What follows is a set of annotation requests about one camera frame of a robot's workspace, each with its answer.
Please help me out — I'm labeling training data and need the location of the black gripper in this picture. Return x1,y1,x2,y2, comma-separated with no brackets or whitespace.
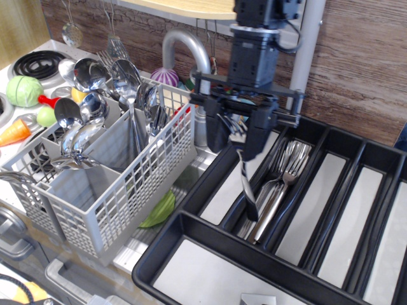
191,24,304,161

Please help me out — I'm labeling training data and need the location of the silver fork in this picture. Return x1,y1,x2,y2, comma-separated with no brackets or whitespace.
217,114,259,222

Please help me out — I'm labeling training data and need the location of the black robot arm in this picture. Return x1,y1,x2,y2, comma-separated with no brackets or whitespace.
191,1,305,161

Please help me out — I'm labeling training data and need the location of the stack of forks in tray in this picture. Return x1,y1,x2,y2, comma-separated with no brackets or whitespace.
238,140,312,244

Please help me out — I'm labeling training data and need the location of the black cutlery tray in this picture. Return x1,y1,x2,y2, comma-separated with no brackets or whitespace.
132,117,406,304

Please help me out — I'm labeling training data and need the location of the grey plastic cutlery basket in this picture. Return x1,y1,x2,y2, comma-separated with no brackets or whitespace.
1,84,197,265

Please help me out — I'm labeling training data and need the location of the silver sink faucet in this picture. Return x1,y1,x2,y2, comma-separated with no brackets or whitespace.
162,29,221,153

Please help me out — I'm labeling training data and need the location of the purple toy onion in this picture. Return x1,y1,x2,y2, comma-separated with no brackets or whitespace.
151,67,179,87

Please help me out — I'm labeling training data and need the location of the green toy leaf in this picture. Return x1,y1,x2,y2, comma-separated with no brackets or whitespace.
139,190,176,229

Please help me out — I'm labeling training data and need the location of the large silver serving spoon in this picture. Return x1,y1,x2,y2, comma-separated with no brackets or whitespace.
112,59,146,155

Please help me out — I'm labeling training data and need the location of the grey metal pole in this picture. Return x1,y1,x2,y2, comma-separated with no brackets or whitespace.
289,0,326,93

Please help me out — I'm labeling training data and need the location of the hanging slotted spatula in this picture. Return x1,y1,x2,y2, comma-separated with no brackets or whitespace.
102,1,130,60

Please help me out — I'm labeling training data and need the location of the large silver ladle spoon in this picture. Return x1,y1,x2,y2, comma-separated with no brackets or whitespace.
74,58,120,101

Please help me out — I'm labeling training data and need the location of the silver spoon lower left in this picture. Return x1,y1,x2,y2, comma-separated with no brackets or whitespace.
51,122,103,170

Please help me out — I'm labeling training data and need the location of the yellow toy fruit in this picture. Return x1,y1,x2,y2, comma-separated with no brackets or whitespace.
71,87,88,104

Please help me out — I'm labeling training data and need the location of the hanging perforated skimmer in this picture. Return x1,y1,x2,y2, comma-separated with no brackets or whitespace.
62,1,83,48

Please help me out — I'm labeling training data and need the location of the light green toy fruit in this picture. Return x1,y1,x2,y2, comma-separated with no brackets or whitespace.
36,106,57,127

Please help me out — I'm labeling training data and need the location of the black stove coil burner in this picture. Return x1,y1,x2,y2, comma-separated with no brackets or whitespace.
12,50,67,80

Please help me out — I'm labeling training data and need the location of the green toy cabbage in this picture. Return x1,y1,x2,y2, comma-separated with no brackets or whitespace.
6,76,44,107

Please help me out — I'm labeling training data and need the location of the orange toy carrot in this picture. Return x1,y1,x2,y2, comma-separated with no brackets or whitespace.
1,119,31,147

